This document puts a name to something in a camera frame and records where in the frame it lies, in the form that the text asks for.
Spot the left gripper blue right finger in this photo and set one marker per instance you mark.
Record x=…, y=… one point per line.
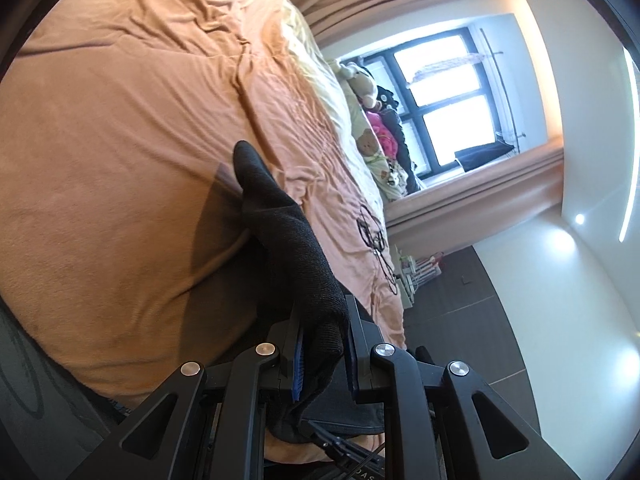
x=363, y=336

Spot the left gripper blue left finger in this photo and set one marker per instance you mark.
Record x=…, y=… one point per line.
x=286, y=372

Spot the black drawstring pants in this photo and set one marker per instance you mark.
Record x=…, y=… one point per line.
x=296, y=277

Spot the stack of folded black clothes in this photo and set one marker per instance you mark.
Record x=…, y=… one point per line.
x=422, y=355

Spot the striped items on nightstand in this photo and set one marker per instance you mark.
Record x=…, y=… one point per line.
x=411, y=273

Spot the pink curtain right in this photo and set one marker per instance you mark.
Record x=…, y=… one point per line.
x=479, y=204

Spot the orange bed blanket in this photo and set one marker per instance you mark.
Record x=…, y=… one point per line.
x=123, y=250

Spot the bear print pillow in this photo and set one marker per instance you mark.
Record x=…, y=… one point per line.
x=379, y=150

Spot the plush toy pile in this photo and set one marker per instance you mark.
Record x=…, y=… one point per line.
x=358, y=81

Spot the black framed window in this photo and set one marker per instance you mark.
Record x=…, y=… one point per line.
x=441, y=91

